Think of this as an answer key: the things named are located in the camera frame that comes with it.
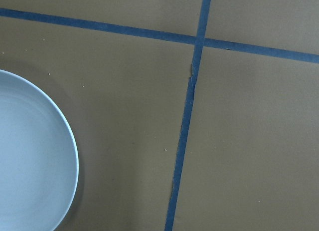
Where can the blue plate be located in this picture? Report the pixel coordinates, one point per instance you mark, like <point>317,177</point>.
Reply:
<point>39,164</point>

